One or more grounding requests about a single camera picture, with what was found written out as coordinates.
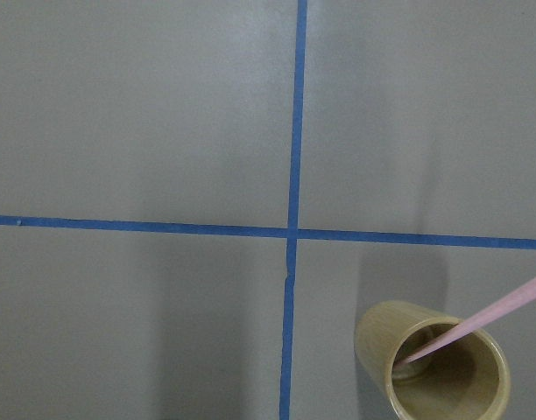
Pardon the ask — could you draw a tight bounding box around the pink chopstick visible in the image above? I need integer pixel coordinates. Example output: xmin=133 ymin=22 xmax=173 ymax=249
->
xmin=393 ymin=277 xmax=536 ymax=368

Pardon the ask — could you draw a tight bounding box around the tan bamboo cup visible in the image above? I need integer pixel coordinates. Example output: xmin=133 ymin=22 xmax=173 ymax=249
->
xmin=354 ymin=300 xmax=511 ymax=419

